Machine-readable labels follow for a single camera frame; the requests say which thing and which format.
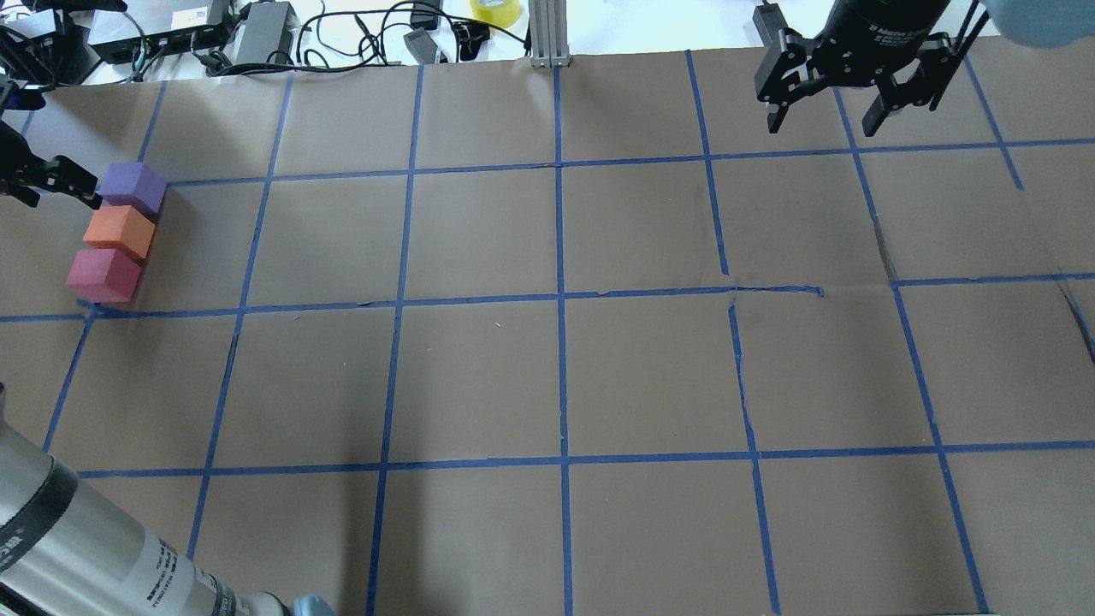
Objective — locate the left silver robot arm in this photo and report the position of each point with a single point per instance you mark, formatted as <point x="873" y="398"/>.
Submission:
<point x="67" y="550"/>

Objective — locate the purple foam cube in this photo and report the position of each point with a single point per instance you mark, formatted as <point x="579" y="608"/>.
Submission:
<point x="137" y="185"/>

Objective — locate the grey power brick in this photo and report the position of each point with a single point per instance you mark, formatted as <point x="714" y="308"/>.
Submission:
<point x="267" y="33"/>

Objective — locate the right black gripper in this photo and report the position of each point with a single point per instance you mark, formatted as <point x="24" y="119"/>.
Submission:
<point x="874" y="36"/>

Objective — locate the black network switch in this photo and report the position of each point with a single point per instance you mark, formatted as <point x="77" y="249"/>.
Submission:
<point x="171" y="27"/>

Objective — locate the aluminium frame post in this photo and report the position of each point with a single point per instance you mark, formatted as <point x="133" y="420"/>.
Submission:
<point x="549" y="45"/>

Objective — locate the red foam cube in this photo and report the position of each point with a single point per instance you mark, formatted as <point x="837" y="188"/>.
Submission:
<point x="103" y="276"/>

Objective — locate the yellow tape roll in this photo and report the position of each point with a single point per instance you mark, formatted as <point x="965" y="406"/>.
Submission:
<point x="500" y="13"/>

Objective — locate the black power adapter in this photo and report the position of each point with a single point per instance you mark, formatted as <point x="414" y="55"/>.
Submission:
<point x="769" y="22"/>

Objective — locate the brown paper table cover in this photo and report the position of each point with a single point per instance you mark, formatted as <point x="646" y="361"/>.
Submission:
<point x="488" y="340"/>

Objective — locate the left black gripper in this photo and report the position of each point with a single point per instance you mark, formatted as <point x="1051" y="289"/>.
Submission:
<point x="53" y="177"/>

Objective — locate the orange foam cube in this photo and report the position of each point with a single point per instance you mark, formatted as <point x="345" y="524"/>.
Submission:
<point x="122" y="228"/>

